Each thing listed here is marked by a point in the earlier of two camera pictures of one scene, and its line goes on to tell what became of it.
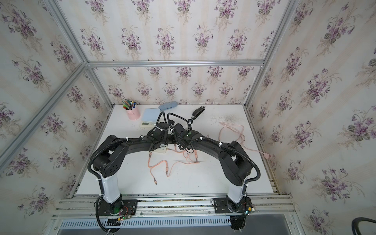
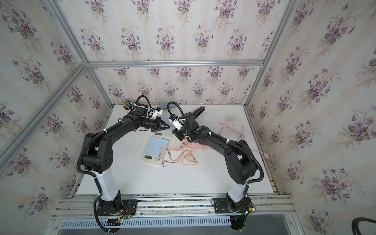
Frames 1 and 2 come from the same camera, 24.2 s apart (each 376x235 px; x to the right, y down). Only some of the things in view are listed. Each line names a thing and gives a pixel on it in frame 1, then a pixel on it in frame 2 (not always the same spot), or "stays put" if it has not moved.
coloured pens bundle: (128, 105) stays put
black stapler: (196, 113) stays put
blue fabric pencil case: (167, 105) stays put
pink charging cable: (150, 167) to (164, 160)
